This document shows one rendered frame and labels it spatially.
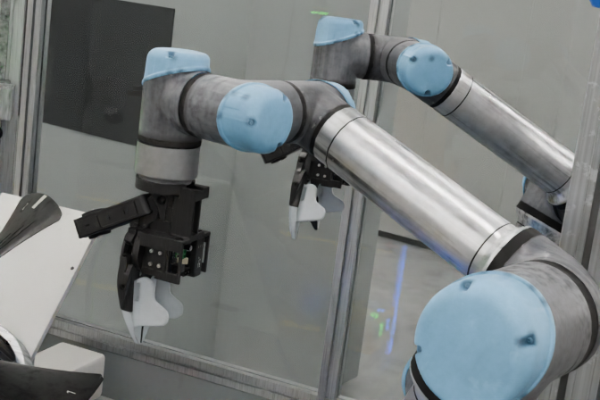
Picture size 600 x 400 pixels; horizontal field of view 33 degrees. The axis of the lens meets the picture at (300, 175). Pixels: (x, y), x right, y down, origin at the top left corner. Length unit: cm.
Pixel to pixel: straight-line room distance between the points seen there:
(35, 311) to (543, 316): 134
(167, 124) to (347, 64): 52
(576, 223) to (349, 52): 54
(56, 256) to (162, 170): 96
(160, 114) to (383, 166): 26
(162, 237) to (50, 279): 91
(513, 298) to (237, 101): 38
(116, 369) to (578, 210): 153
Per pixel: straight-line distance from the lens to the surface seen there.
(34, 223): 184
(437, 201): 111
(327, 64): 163
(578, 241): 126
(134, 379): 252
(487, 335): 91
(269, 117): 111
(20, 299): 212
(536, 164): 162
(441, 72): 152
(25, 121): 257
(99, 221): 126
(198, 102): 114
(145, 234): 122
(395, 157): 115
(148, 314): 126
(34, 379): 179
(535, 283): 95
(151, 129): 119
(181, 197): 121
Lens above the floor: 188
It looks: 11 degrees down
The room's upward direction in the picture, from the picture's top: 7 degrees clockwise
